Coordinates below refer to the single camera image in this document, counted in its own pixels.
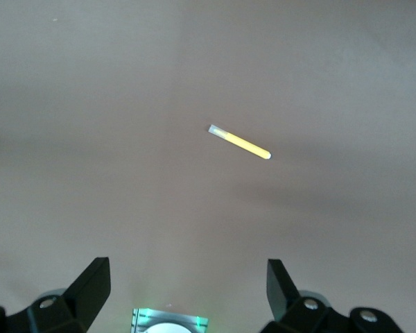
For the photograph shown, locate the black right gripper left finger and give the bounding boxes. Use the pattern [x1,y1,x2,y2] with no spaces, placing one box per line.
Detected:
[0,256,112,333]

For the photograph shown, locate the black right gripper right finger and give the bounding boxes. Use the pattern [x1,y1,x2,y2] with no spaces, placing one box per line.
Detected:
[259,258,402,333]

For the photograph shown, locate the yellow marker pen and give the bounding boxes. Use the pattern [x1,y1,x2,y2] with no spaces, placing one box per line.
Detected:
[207,123,272,161]

